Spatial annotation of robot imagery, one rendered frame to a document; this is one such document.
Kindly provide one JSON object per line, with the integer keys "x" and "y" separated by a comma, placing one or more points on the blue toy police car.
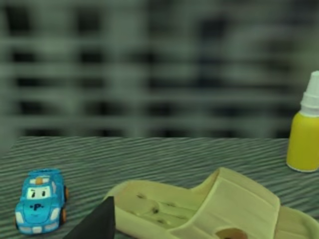
{"x": 40, "y": 204}

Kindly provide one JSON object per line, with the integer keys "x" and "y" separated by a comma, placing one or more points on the pale yellow rubber slipper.
{"x": 199, "y": 206}

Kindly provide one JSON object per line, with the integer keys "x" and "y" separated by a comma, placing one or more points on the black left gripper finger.
{"x": 100, "y": 224}

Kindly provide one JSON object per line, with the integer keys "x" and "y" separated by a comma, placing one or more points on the yellow bottle with white cap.
{"x": 303, "y": 139}

